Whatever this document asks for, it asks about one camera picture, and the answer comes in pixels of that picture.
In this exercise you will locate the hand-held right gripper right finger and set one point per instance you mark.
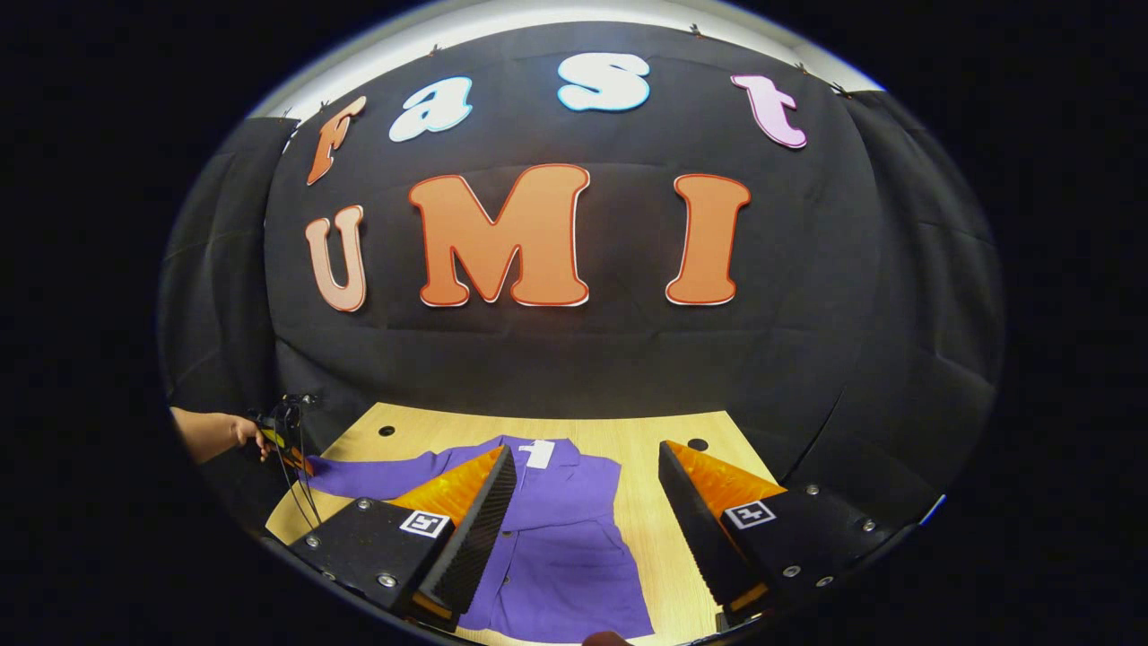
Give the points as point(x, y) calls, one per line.
point(700, 543)

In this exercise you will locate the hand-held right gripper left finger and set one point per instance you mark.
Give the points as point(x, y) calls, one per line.
point(475, 538)

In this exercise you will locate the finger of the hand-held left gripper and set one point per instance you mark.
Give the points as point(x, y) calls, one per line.
point(301, 464)

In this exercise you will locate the purple shirt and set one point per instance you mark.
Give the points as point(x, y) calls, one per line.
point(565, 556)

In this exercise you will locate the black backdrop cloth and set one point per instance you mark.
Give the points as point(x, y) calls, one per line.
point(583, 359)

